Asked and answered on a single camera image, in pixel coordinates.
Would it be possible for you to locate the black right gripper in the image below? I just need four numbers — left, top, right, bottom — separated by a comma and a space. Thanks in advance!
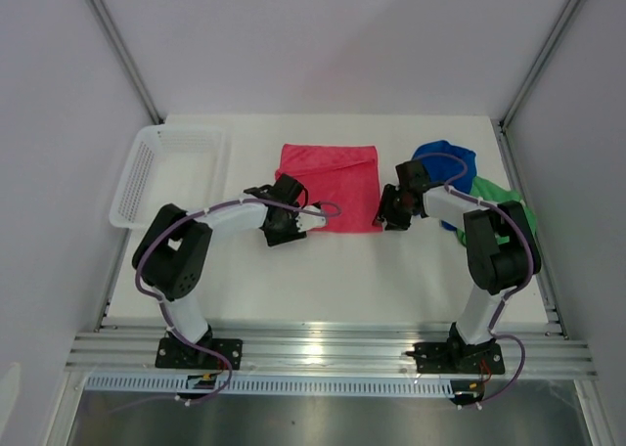
372, 184, 415, 232

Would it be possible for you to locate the red towel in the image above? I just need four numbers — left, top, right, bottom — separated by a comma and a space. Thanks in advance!
276, 144, 381, 234

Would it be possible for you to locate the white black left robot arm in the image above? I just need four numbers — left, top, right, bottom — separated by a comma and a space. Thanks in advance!
131, 175, 321, 368

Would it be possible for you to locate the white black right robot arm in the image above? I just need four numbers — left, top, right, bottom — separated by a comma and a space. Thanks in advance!
375, 184, 541, 372

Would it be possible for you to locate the blue towel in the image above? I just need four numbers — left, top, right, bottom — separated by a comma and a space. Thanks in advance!
410, 139, 478, 235

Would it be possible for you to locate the green towel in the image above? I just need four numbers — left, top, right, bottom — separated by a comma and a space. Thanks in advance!
453, 175, 537, 236

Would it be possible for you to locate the white perforated plastic basket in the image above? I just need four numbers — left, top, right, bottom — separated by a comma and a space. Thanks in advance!
109, 124, 231, 230

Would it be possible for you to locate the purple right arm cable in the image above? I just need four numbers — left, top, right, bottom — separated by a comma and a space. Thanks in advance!
415, 152, 533, 411

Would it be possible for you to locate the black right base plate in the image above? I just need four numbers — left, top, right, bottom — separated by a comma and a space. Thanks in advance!
405, 340, 506, 375

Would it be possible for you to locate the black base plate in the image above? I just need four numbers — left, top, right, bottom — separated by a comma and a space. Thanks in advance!
155, 336, 244, 371
405, 340, 506, 375

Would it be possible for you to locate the white slotted cable duct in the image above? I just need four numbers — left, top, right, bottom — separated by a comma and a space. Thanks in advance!
85, 373, 454, 399

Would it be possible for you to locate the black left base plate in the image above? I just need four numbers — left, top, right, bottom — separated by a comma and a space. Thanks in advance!
155, 336, 244, 371

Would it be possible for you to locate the aluminium left side rail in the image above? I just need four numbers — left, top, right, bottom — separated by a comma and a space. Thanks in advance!
91, 229, 131, 333

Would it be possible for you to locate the aluminium rail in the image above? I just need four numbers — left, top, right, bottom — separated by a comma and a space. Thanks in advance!
491, 119, 570, 340
66, 319, 598, 380
91, 229, 131, 333

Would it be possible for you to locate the aluminium right side rail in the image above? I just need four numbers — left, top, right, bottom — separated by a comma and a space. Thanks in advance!
491, 119, 570, 340

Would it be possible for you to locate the aluminium front rail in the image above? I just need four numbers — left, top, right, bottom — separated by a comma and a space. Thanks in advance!
66, 319, 598, 380

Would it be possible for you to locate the aluminium left frame post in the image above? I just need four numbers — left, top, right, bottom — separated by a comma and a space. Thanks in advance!
84, 0, 164, 125

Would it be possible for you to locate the aluminium frame post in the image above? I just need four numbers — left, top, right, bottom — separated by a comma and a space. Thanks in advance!
84, 0, 164, 125
498, 0, 587, 133

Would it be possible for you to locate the aluminium right frame post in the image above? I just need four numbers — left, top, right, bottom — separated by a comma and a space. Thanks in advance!
498, 0, 587, 133

